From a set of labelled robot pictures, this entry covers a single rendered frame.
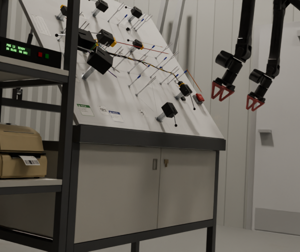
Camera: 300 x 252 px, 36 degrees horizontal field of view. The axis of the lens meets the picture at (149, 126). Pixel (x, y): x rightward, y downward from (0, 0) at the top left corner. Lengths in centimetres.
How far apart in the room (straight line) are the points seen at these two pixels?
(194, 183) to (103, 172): 73
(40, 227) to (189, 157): 91
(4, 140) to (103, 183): 51
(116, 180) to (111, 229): 21
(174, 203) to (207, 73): 308
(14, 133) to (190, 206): 118
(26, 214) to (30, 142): 42
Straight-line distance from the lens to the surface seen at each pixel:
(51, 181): 169
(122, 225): 208
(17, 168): 164
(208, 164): 265
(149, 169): 219
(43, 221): 195
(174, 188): 238
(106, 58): 197
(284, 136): 488
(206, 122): 268
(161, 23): 534
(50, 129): 501
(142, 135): 207
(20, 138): 168
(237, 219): 511
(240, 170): 506
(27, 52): 165
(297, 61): 495
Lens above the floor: 79
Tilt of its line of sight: 3 degrees up
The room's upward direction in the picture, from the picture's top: 3 degrees clockwise
